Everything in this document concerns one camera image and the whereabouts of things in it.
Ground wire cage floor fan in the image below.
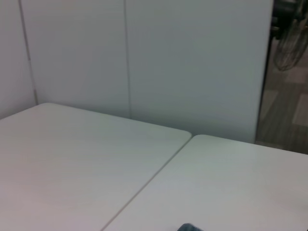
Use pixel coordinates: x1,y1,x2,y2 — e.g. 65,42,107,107
271,0,308,72

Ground blue denim shorts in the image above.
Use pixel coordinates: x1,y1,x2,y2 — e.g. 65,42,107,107
176,223,205,231

